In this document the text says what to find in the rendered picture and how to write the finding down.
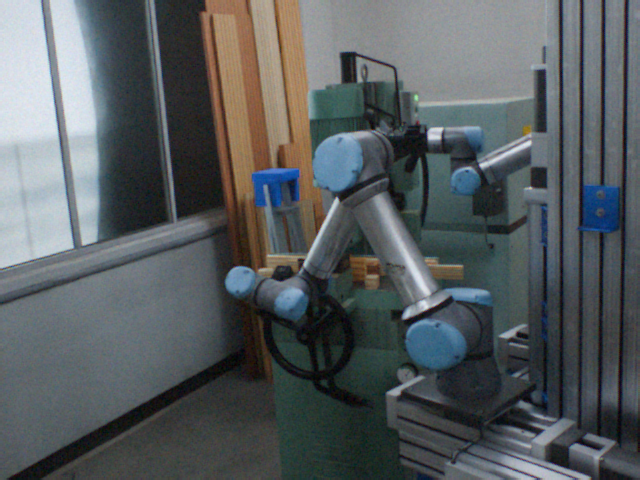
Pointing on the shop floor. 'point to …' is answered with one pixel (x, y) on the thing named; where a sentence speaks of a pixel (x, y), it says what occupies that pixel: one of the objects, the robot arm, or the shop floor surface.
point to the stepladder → (272, 185)
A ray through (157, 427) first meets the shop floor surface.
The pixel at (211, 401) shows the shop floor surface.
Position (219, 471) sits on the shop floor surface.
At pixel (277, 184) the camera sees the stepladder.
